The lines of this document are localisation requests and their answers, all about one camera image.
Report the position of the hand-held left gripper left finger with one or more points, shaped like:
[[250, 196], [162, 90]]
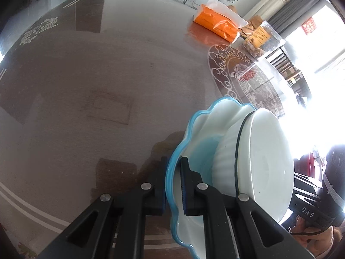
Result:
[[161, 186]]

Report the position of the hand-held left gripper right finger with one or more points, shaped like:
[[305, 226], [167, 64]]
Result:
[[185, 186]]

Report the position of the red flower-shaped plate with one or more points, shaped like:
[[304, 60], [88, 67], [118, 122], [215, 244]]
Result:
[[310, 164]]

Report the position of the scalloped white and blue bowl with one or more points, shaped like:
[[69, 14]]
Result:
[[204, 129]]

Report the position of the white ribbed bowl black rim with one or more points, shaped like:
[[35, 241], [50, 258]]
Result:
[[266, 162]]

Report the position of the person's right hand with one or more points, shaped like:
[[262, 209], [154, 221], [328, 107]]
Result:
[[303, 228]]

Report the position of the dark wooden bench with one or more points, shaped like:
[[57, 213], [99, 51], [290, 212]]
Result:
[[291, 70]]

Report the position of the clear plastic snack jar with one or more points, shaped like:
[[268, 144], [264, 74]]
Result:
[[262, 39]]

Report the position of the orange tissue pack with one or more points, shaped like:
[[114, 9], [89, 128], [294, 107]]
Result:
[[218, 21]]

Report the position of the orange rocking chair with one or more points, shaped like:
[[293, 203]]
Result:
[[254, 23]]

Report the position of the grey curtain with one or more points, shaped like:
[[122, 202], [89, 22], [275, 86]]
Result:
[[296, 10]]

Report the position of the covered standing air conditioner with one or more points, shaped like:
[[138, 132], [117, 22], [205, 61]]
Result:
[[269, 1]]

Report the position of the red wall hanging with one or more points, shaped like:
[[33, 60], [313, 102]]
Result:
[[309, 26]]

